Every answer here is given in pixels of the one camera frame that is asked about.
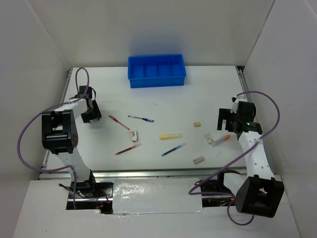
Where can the blue refill pen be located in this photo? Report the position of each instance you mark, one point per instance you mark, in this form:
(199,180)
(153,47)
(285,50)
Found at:
(173,149)

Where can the red pen with clear cap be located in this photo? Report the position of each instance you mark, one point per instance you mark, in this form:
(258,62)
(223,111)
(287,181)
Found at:
(117,121)

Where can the orange highlighter marker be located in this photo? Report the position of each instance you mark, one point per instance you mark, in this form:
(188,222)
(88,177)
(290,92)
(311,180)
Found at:
(220,140)

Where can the pink white eraser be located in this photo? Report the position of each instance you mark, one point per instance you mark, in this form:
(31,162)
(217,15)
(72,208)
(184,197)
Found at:
(133,135)

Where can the blue divided plastic bin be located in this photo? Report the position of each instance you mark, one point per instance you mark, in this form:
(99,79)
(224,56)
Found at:
(156,71)

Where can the red refill pen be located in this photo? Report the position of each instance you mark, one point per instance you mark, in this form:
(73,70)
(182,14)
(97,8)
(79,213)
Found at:
(128,149)

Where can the white red eraser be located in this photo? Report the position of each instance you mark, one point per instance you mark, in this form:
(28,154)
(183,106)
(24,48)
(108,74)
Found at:
(209,139)

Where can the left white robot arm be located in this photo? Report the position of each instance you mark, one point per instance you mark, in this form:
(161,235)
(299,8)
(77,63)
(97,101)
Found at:
(60,137)

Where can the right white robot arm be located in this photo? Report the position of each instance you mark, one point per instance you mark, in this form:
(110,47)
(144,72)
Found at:
(258,194)

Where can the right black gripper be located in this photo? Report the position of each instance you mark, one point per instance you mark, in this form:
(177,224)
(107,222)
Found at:
(226,114)

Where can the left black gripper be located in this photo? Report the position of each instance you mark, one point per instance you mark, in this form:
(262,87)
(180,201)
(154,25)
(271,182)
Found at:
(96,114)

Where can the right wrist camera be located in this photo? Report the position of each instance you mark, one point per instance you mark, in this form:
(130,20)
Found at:
(236,101)

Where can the grey white eraser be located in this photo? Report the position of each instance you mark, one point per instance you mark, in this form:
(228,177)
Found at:
(198,160)

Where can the blue ballpoint pen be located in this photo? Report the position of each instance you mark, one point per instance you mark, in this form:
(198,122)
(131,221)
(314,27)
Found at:
(141,118)

